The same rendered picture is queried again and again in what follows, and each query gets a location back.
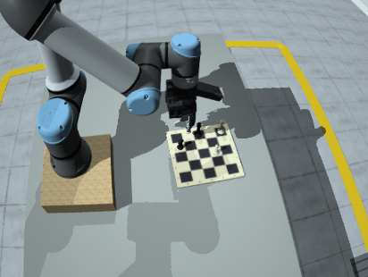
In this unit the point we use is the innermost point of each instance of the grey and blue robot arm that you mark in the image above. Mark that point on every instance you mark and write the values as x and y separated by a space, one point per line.
137 75

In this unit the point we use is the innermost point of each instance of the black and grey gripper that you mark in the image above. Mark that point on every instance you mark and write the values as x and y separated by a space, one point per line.
184 103

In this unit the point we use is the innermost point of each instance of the black and white chessboard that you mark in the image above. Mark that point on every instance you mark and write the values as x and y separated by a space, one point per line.
196 164

